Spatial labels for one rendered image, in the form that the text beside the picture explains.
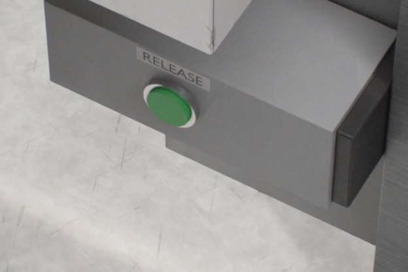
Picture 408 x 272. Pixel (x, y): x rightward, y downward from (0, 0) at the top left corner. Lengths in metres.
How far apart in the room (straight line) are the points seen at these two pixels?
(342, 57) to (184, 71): 0.09
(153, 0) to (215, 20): 0.03
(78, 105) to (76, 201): 0.14
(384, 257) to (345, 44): 0.18
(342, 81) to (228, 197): 1.40
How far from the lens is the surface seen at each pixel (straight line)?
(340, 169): 1.47
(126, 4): 1.29
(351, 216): 1.66
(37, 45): 2.99
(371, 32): 1.48
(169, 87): 1.48
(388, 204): 1.55
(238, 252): 2.81
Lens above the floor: 2.34
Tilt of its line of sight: 54 degrees down
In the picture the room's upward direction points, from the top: straight up
